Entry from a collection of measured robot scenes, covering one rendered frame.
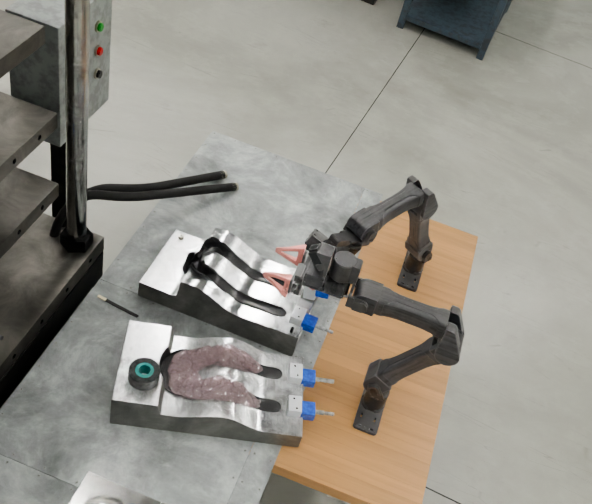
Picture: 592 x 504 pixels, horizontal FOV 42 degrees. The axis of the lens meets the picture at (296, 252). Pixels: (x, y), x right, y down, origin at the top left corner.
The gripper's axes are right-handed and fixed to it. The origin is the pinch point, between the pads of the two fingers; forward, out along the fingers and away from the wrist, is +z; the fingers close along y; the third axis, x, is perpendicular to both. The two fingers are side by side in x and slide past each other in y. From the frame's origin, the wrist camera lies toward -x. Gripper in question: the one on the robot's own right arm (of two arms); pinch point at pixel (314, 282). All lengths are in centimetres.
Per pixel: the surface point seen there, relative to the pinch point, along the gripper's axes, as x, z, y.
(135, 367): -28, 19, 51
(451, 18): 13, 13, -393
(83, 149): -76, 4, 12
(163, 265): -38.9, 24.2, 7.2
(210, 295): -22.8, 13.8, 17.3
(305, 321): 3.7, 4.6, 11.9
